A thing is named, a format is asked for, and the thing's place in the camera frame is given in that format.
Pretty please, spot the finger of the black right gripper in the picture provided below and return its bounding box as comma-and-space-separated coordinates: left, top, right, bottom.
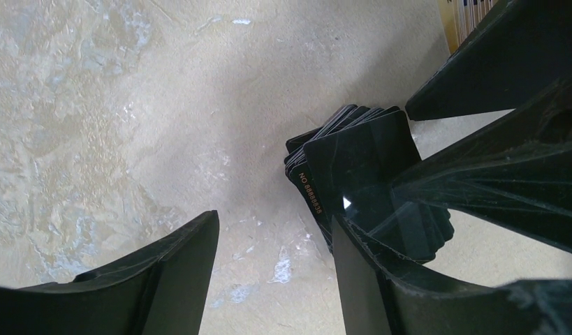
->
392, 75, 572, 253
405, 1, 572, 121

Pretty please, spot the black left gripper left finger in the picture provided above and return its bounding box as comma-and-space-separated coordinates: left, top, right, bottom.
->
0, 210, 219, 334

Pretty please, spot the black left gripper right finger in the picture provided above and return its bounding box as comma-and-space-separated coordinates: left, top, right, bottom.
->
332, 215, 572, 334

